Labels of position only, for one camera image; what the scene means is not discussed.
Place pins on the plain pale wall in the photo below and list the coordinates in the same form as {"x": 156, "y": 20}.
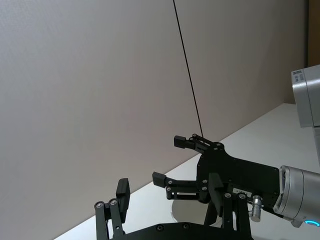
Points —
{"x": 75, "y": 75}

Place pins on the round grey table disc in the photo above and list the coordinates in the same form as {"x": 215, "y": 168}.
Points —
{"x": 187, "y": 210}

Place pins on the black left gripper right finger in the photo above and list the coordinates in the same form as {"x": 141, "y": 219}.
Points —
{"x": 216, "y": 192}

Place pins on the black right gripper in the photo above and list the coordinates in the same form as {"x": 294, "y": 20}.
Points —
{"x": 240, "y": 175}

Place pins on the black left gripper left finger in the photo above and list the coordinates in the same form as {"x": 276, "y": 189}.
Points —
{"x": 123, "y": 200}

